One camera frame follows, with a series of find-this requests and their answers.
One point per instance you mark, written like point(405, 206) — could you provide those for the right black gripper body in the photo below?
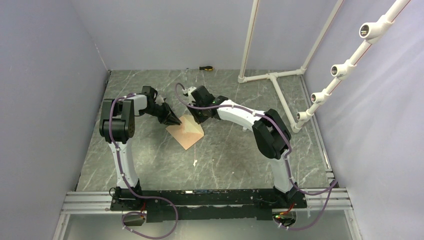
point(198, 114)

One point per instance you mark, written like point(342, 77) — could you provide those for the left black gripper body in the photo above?
point(161, 112)

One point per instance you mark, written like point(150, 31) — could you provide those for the brown paper envelope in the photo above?
point(187, 133)

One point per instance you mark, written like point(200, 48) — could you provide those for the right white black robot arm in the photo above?
point(271, 135)

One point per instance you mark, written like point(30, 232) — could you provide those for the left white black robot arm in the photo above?
point(117, 126)

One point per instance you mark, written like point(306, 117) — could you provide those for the yellow black screwdriver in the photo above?
point(207, 68)

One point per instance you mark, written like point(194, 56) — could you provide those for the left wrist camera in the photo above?
point(160, 98)

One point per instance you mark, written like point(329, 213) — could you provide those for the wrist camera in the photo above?
point(160, 98)
point(188, 91)

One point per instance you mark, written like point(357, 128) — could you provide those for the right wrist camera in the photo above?
point(188, 91)

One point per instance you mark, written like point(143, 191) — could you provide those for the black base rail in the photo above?
point(164, 205)

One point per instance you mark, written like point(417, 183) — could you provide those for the aluminium frame rail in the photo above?
point(317, 199)

